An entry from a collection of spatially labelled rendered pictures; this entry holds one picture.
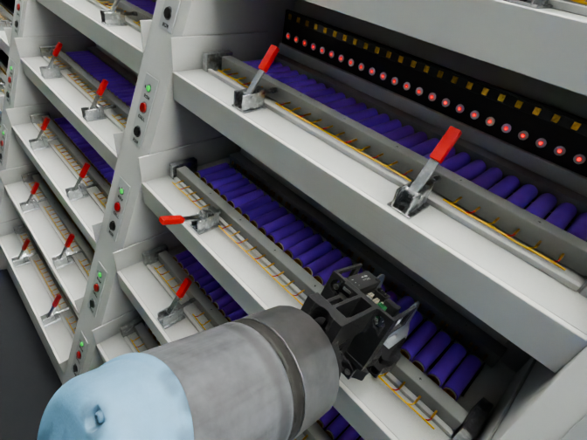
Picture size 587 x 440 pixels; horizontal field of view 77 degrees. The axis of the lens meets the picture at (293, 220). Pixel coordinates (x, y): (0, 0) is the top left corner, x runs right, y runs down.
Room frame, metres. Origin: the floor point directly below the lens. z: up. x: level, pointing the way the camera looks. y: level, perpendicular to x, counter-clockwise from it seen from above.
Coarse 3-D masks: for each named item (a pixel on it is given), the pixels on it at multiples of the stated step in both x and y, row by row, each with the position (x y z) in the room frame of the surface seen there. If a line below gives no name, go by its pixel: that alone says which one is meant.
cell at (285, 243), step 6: (306, 228) 0.55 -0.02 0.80; (294, 234) 0.53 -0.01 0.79; (300, 234) 0.53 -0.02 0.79; (306, 234) 0.54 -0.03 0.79; (312, 234) 0.55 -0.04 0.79; (282, 240) 0.51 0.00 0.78; (288, 240) 0.51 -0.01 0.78; (294, 240) 0.52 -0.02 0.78; (300, 240) 0.53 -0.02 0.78; (282, 246) 0.50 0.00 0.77; (288, 246) 0.51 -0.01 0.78
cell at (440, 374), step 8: (456, 344) 0.41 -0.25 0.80; (448, 352) 0.40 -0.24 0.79; (456, 352) 0.40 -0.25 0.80; (464, 352) 0.40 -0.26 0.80; (440, 360) 0.38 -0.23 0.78; (448, 360) 0.38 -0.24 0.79; (456, 360) 0.39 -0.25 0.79; (432, 368) 0.37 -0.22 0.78; (440, 368) 0.37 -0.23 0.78; (448, 368) 0.37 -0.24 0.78; (440, 376) 0.36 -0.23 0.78; (448, 376) 0.37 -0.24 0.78; (440, 384) 0.36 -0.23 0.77
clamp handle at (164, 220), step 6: (162, 216) 0.46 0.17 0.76; (168, 216) 0.47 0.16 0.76; (174, 216) 0.48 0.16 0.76; (180, 216) 0.48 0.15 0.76; (192, 216) 0.50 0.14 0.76; (198, 216) 0.51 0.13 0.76; (204, 216) 0.51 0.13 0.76; (162, 222) 0.45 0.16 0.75; (168, 222) 0.46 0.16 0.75; (174, 222) 0.47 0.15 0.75; (180, 222) 0.48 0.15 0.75
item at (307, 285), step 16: (192, 176) 0.60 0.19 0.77; (208, 192) 0.57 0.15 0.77; (224, 208) 0.54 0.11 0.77; (240, 224) 0.51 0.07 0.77; (256, 240) 0.49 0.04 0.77; (272, 256) 0.47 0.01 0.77; (288, 256) 0.47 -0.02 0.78; (288, 272) 0.45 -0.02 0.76; (304, 272) 0.45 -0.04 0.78; (304, 288) 0.44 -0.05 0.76; (320, 288) 0.43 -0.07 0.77; (400, 368) 0.35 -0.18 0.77; (416, 368) 0.36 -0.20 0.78; (416, 384) 0.34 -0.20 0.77; (432, 384) 0.34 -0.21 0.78; (416, 400) 0.33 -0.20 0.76; (432, 400) 0.33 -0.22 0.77; (448, 400) 0.33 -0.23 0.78; (432, 416) 0.32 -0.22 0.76; (448, 416) 0.32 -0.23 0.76; (464, 416) 0.32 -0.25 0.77
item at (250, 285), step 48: (192, 144) 0.65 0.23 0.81; (144, 192) 0.59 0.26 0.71; (192, 240) 0.50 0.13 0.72; (240, 288) 0.43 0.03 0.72; (288, 288) 0.45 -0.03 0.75; (432, 288) 0.48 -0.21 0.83; (384, 384) 0.35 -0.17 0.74; (480, 384) 0.38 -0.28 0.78; (384, 432) 0.30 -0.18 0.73; (432, 432) 0.31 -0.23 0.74; (480, 432) 0.32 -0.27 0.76
